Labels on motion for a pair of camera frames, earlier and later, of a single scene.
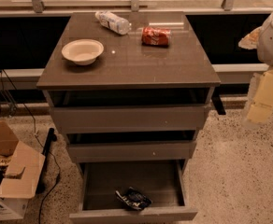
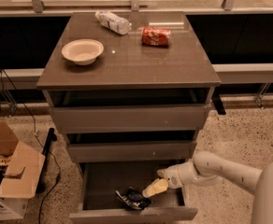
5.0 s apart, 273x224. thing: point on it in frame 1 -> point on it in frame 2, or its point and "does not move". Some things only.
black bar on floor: (46, 152) does not move
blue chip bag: (135, 199) does not move
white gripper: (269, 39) -> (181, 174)
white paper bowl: (82, 51) does not move
